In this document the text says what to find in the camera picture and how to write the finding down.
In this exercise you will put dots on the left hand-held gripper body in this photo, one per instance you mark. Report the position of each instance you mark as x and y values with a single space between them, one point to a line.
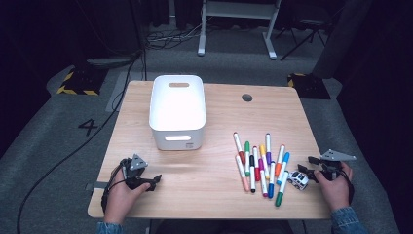
136 162

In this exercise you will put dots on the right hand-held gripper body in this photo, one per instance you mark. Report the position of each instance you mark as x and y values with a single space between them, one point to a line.
337 156

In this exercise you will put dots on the light blue marker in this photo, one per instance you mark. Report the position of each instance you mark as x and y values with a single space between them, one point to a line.
285 157

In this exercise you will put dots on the orange marker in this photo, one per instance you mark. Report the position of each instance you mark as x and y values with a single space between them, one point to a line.
278 169

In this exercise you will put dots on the dark green marker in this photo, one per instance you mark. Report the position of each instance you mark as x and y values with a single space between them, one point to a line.
279 199

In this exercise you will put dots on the purple marker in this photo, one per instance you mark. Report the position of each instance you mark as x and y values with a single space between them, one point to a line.
268 157

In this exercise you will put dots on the magenta marker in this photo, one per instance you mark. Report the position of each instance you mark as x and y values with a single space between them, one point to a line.
261 164

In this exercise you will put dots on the yellow marker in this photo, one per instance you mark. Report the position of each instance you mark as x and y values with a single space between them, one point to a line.
262 149

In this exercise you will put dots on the red marker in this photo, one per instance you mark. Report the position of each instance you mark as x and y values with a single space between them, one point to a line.
257 175

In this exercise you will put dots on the black marker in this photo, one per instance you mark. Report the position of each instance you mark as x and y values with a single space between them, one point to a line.
251 160

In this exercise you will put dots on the white plastic bin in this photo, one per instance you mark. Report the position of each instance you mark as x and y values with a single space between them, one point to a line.
177 107

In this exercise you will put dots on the person's right hand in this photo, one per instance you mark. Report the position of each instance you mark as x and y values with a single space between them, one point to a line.
336 193

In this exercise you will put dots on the person's left hand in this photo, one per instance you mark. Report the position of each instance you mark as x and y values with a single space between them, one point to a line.
120 201

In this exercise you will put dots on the white toy car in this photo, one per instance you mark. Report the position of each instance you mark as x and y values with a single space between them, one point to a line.
298 179

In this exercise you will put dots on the grey tape strip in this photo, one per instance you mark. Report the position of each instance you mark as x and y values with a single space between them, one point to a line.
99 185

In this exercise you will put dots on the salmon pink marker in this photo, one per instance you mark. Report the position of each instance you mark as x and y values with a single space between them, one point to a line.
245 184

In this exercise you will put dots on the black yellow striped base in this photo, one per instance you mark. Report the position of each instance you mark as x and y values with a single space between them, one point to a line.
310 87
82 81

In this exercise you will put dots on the brown-red capped marker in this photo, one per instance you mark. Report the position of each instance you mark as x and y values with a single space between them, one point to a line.
238 146

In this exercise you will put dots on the grey table grommet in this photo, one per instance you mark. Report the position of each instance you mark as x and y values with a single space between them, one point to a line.
247 97

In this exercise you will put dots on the grey stand base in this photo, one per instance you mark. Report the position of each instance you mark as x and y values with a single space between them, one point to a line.
110 61

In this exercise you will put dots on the dark grey column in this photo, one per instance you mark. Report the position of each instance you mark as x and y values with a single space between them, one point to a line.
341 39

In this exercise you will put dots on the black tripod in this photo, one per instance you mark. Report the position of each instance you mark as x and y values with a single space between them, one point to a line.
308 24

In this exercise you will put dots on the white metal desk frame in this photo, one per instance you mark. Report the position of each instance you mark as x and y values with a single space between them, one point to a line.
238 9

